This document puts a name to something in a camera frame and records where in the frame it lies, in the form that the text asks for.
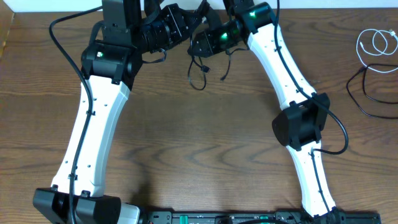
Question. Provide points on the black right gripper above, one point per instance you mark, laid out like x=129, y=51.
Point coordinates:
x=208, y=46

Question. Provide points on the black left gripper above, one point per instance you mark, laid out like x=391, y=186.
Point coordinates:
x=173, y=22

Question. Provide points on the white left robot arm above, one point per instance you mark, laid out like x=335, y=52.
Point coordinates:
x=109, y=65

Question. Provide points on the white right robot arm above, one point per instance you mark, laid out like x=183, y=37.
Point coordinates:
x=299, y=125

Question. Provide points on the brown wooden side panel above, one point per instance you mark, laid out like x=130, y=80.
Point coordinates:
x=6, y=19

